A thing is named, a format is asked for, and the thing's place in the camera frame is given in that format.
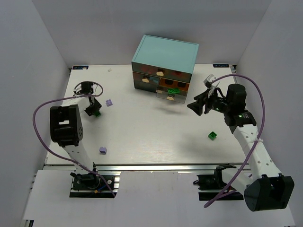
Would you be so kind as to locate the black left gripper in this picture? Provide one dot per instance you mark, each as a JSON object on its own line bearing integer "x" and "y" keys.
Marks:
{"x": 92, "y": 108}

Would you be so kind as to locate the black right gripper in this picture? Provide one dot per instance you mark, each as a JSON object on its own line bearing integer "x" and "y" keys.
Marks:
{"x": 206, "y": 104}

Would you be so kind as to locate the green lego plate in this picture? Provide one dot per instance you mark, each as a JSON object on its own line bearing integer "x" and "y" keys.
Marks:
{"x": 97, "y": 113}

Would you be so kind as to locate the small clear drawer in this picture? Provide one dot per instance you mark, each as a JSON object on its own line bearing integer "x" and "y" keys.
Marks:
{"x": 166, "y": 83}
{"x": 148, "y": 79}

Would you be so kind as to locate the long green lego brick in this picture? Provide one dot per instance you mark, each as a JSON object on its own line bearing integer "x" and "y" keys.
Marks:
{"x": 173, "y": 91}

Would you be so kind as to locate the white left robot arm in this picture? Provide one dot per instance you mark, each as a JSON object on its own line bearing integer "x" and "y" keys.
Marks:
{"x": 66, "y": 125}

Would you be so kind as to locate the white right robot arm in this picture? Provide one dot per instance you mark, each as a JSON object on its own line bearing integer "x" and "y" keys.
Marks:
{"x": 267, "y": 188}

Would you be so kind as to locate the lilac lego brick rear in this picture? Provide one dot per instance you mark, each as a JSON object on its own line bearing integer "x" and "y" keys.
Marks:
{"x": 109, "y": 103}

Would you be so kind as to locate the lilac lego brick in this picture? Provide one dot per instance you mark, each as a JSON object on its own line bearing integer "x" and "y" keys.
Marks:
{"x": 109, "y": 103}
{"x": 103, "y": 150}

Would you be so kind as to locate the green lego cube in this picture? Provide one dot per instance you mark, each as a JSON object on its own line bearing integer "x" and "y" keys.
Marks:
{"x": 212, "y": 135}

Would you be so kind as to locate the right blue corner label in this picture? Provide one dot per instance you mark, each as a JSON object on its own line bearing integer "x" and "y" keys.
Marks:
{"x": 221, "y": 65}

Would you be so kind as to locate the blue corner label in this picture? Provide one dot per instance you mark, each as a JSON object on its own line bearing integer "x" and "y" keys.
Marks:
{"x": 221, "y": 65}
{"x": 80, "y": 67}

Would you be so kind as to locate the left blue corner label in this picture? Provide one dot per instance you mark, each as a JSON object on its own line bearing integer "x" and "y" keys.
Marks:
{"x": 80, "y": 67}

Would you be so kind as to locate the lilac lego brick front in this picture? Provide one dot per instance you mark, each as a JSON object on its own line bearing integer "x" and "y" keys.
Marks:
{"x": 103, "y": 150}

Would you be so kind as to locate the teal drawer cabinet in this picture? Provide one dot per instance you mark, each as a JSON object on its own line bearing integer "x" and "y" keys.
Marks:
{"x": 166, "y": 53}

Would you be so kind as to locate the dark bottom drawer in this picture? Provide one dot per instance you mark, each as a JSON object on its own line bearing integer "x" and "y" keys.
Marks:
{"x": 145, "y": 86}

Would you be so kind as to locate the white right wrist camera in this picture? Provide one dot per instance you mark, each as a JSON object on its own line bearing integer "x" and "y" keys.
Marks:
{"x": 210, "y": 81}

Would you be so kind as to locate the aluminium table front rail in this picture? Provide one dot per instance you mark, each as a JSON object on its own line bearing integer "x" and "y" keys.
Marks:
{"x": 145, "y": 167}

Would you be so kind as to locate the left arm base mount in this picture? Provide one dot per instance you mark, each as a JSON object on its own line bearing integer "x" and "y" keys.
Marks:
{"x": 92, "y": 186}

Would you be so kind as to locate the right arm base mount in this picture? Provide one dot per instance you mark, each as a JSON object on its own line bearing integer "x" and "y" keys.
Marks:
{"x": 208, "y": 184}

